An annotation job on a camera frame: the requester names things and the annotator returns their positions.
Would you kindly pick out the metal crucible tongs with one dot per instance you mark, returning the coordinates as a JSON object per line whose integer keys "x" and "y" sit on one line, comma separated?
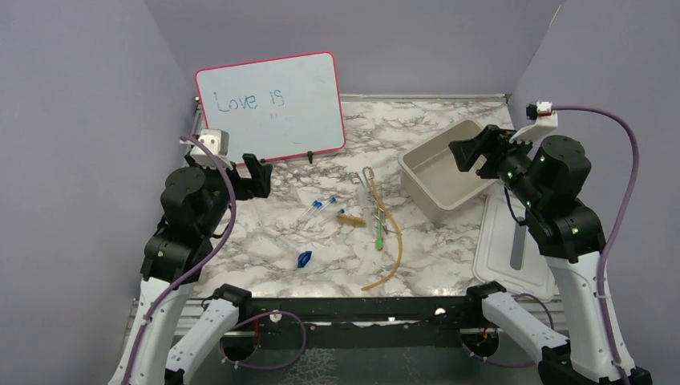
{"x": 366, "y": 200}

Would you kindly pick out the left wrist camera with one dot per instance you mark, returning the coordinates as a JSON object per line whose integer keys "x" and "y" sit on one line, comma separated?
{"x": 217, "y": 142}

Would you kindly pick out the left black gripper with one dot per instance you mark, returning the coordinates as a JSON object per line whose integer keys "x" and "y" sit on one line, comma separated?
{"x": 259, "y": 185}

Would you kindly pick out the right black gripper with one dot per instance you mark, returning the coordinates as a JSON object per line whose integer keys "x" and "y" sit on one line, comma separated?
{"x": 492, "y": 142}

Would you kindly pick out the beige plastic bin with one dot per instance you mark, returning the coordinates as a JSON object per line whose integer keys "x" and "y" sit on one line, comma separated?
{"x": 430, "y": 177}

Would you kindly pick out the blue capped test tube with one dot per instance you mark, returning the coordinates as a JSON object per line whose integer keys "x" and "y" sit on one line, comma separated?
{"x": 314, "y": 206}
{"x": 324, "y": 206}

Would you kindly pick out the test tube brush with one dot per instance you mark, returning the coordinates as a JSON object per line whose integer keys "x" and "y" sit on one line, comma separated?
{"x": 354, "y": 221}

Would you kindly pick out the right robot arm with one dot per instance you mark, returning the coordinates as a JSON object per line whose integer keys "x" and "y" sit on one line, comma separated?
{"x": 570, "y": 237}

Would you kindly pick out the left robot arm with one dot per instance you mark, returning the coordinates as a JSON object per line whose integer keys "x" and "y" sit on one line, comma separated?
{"x": 199, "y": 203}

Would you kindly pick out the green handled tool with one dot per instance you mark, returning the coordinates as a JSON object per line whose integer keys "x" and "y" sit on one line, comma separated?
{"x": 379, "y": 243}

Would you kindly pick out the white bin lid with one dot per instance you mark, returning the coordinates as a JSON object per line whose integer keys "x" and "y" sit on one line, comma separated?
{"x": 506, "y": 253}

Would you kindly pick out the pink framed whiteboard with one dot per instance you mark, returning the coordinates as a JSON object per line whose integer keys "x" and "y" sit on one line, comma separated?
{"x": 277, "y": 108}

